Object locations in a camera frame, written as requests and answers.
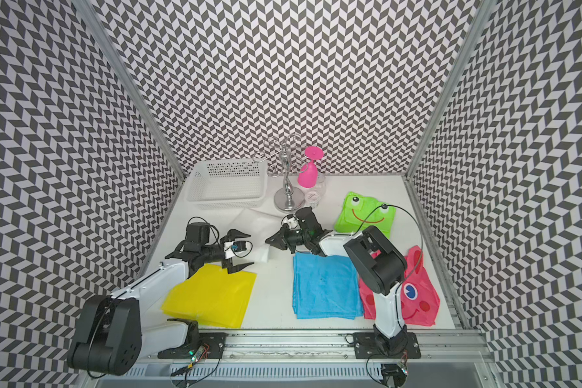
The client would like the aluminium corner post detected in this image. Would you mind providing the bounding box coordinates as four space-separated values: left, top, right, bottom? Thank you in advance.
405 0 497 180
72 0 186 180

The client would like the yellow raincoat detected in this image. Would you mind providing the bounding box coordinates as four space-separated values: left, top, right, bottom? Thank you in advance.
161 264 257 329

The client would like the silver metal glass rack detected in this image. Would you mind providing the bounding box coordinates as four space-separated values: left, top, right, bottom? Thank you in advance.
252 137 305 213

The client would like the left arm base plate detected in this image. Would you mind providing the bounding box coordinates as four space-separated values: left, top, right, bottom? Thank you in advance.
157 331 227 361

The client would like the pink cartoon raincoat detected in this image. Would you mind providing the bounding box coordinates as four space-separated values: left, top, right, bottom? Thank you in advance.
358 245 441 328

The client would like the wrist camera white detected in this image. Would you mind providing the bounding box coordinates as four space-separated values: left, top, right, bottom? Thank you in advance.
281 214 301 231
223 240 250 260

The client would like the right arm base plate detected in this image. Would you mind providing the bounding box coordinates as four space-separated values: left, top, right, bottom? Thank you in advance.
352 331 422 360

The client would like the blue folded towel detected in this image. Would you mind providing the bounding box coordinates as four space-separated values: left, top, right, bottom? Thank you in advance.
292 252 364 319

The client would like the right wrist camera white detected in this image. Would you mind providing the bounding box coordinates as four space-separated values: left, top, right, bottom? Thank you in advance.
281 214 301 231

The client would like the aluminium front rail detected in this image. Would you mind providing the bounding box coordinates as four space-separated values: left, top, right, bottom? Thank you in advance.
200 329 493 364

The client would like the white plastic perforated basket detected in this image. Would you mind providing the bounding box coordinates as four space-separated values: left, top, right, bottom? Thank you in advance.
186 158 268 210

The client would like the right aluminium corner post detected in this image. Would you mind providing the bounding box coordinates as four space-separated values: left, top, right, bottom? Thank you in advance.
405 0 497 180

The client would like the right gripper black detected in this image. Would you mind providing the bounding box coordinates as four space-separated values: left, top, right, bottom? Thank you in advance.
264 223 310 254

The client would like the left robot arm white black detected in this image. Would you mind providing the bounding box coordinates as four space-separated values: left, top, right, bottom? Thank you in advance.
66 218 252 379

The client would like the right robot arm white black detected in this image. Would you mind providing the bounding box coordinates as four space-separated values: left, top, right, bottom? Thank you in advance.
264 207 407 347

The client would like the green frog raincoat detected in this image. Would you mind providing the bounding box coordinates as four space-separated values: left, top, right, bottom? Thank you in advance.
334 192 396 238

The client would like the pink plastic wine glass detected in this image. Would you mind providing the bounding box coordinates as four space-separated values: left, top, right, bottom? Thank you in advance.
297 146 324 189

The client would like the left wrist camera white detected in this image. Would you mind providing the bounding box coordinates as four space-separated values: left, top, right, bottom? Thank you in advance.
223 240 250 260

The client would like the clear wine glass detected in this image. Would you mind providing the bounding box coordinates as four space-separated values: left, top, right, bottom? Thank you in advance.
305 172 327 209

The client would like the left aluminium corner post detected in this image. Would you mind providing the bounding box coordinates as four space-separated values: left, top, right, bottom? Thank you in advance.
72 0 186 180

